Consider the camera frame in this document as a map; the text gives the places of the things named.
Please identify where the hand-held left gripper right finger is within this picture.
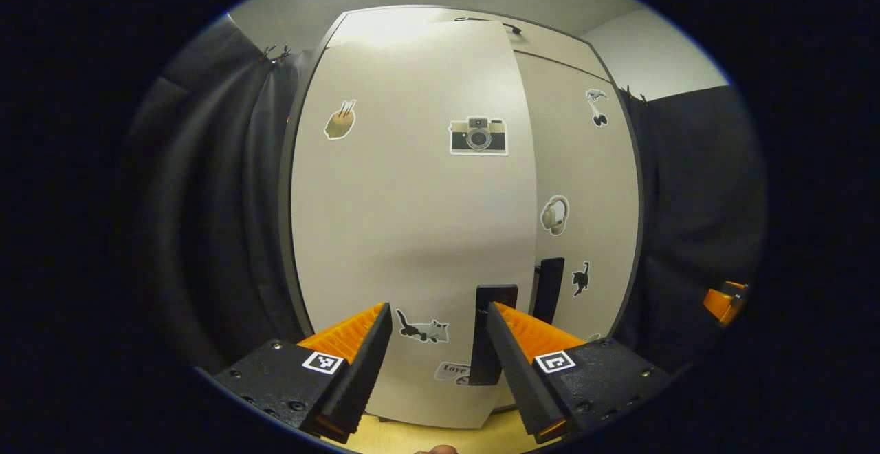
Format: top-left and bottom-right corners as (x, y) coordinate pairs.
(487, 301), (673, 444)

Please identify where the white camera-sticker cabinet door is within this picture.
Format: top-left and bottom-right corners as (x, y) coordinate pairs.
(289, 19), (538, 429)

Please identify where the black drawer handle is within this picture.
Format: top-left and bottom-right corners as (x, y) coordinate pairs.
(454, 17), (522, 35)

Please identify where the white shoe cabinet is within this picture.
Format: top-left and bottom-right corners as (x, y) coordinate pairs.
(277, 3), (647, 434)

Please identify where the white headphone-sticker cabinet door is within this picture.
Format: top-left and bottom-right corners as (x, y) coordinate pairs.
(512, 52), (644, 345)

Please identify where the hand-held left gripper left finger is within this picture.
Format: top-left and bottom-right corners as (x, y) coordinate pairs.
(213, 303), (394, 444)

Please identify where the black door handle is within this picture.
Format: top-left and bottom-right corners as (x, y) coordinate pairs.
(533, 257), (566, 325)
(469, 284), (519, 386)

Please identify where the white cabinet drawer front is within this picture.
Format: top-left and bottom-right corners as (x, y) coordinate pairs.
(327, 6), (609, 83)

